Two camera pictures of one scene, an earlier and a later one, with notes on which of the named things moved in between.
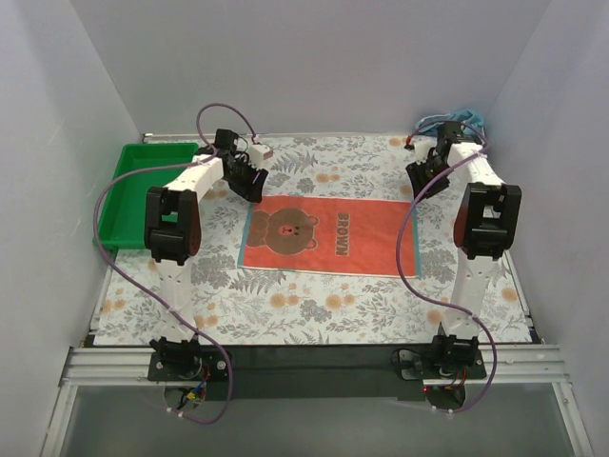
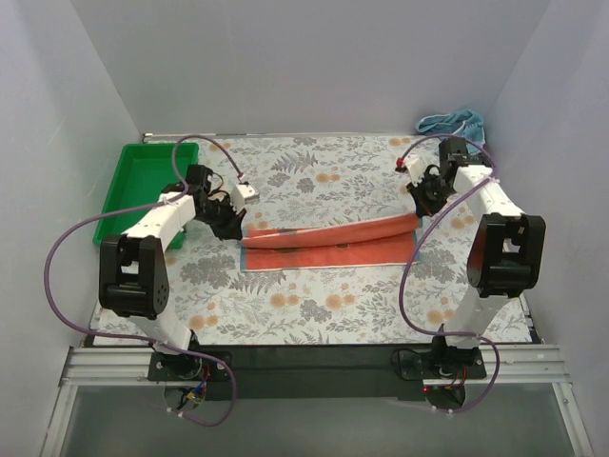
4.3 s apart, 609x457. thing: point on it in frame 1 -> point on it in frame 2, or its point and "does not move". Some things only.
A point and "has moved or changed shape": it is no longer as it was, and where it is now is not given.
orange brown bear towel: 358,236 has moved or changed shape
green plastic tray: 122,210 does not move
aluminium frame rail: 524,365 does not move
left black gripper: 245,177 -> 227,221
